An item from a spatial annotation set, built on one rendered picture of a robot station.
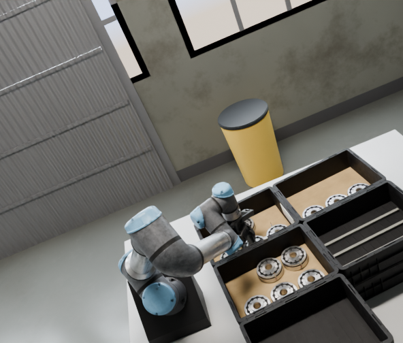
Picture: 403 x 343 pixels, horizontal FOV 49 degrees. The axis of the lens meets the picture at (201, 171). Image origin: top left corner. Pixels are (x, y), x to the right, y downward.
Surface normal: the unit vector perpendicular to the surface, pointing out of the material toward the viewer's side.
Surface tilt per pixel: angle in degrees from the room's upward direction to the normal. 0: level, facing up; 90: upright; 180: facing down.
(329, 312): 0
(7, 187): 90
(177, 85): 90
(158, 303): 50
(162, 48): 90
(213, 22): 90
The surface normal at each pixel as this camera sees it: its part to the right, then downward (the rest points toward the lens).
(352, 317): -0.34, -0.77
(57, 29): 0.18, 0.52
